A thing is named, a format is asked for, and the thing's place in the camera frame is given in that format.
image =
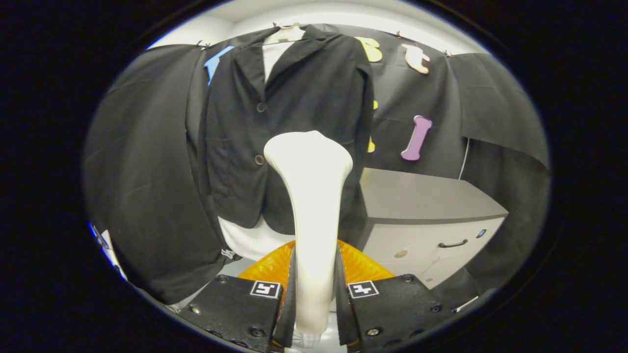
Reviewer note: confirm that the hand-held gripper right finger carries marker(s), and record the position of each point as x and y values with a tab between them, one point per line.
346	323

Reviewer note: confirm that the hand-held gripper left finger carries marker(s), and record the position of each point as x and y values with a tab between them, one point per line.
285	326

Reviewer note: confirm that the white shirt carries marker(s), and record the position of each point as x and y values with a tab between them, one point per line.
255	240

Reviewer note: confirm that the black suit jacket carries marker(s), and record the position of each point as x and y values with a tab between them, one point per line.
304	88

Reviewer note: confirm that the grey cabinet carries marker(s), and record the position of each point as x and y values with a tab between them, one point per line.
417	196

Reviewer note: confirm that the black backdrop cloth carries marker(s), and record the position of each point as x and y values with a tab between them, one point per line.
147	171

